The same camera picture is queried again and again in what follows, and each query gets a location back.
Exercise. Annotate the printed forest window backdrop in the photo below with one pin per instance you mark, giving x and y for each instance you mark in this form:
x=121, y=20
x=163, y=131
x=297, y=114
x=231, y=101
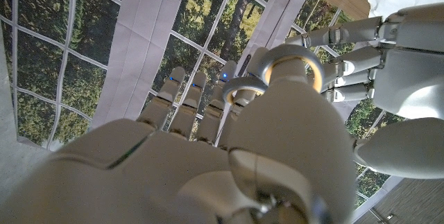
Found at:
x=104, y=43

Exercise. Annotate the grey and orange scissors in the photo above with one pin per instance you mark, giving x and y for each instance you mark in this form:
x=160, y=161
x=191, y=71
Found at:
x=295, y=55

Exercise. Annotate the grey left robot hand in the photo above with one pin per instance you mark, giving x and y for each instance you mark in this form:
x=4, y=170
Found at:
x=406, y=78

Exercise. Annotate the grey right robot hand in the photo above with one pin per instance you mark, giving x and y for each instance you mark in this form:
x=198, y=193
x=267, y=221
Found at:
x=173, y=175

